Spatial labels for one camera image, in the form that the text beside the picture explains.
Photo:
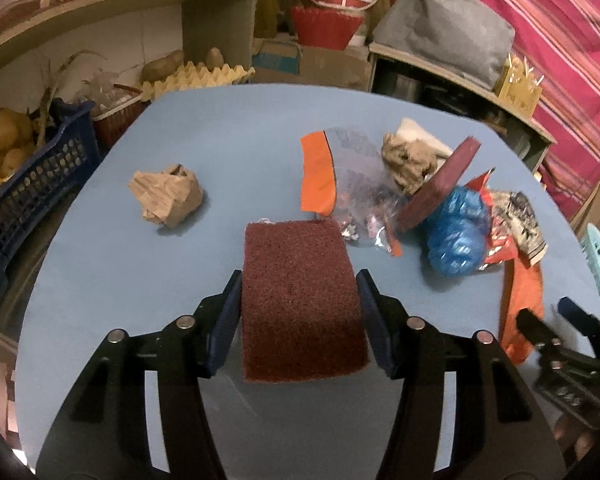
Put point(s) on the red wicker basket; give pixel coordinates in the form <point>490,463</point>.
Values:
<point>117,125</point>

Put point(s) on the red snack wrapper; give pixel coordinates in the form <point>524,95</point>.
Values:
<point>497,252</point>

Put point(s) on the black white printed wrapper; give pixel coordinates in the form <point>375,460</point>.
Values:
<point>522,220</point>

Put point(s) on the orange plastic sheet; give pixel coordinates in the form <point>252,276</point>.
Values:
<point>522,300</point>

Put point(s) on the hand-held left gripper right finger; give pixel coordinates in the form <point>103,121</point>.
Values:
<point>377,330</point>

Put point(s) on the wooden shelf unit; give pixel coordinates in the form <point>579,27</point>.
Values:
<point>535,122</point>

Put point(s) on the pink striped cloth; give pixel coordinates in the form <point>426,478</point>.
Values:
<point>555,25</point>

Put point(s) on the curved wooden shelf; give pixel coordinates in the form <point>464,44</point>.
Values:
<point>104,5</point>

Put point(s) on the large potato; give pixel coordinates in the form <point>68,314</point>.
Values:
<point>162,66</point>

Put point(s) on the crumpled brown paper ball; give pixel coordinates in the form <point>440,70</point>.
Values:
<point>167,195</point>

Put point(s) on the grey fabric bag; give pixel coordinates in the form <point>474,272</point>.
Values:
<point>445,25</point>

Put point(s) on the yellow egg carton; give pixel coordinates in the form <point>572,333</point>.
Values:
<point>199,80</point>

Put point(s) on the wooden slotted box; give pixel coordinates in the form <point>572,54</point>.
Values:
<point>517,90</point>

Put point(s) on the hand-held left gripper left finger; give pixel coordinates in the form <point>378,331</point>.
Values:
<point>224,330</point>

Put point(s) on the dried plant stalks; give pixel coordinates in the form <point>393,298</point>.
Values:
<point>54,90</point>

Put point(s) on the blue plastic bag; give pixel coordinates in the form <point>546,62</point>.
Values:
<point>455,240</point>

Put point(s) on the cardboard box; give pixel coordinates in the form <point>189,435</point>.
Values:
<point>330,67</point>

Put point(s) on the orange and clear plastic wrapper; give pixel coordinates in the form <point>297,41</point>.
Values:
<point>317,175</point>

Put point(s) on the dark blue plastic crate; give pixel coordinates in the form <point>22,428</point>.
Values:
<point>34,195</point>

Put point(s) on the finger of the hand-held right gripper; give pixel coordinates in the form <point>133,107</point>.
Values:
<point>537,330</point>
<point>577,312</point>

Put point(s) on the crumpled white brown paper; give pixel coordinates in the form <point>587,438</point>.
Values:
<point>412,160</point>

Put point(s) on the red plastic basket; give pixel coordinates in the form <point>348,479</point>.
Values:
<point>325,27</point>

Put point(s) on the small potato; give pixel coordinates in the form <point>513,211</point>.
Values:
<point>214,57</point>

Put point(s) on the maroon scouring pad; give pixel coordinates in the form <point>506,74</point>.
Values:
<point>437,185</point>
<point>300,300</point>

